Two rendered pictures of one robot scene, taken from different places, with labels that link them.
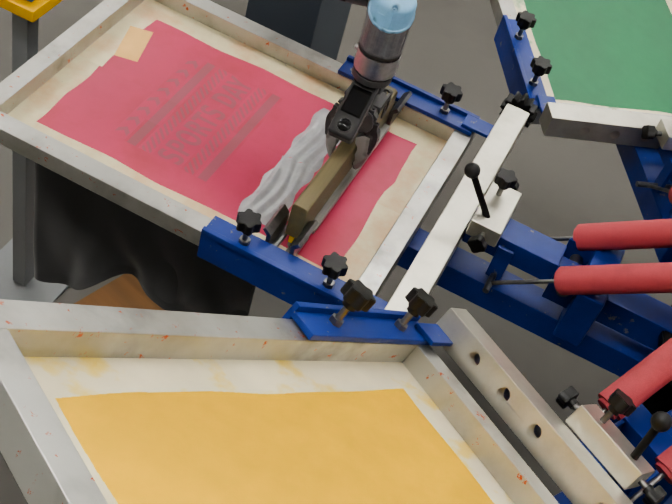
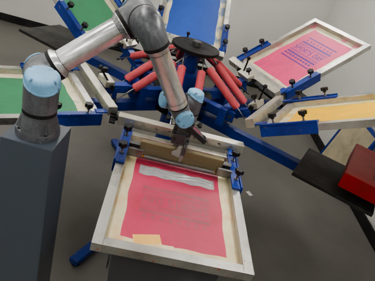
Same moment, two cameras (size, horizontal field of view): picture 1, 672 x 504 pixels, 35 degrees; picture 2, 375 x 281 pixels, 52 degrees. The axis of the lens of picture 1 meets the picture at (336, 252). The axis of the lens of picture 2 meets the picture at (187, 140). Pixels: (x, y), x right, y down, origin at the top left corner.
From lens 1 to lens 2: 2.54 m
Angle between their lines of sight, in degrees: 82
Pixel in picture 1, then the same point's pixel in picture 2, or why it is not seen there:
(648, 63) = not seen: hidden behind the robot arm
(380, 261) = (210, 152)
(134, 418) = not seen: outside the picture
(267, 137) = (170, 186)
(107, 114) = (201, 236)
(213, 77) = (148, 207)
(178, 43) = (133, 223)
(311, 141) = (164, 173)
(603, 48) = not seen: hidden behind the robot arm
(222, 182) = (205, 195)
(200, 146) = (192, 204)
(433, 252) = (208, 135)
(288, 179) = (188, 178)
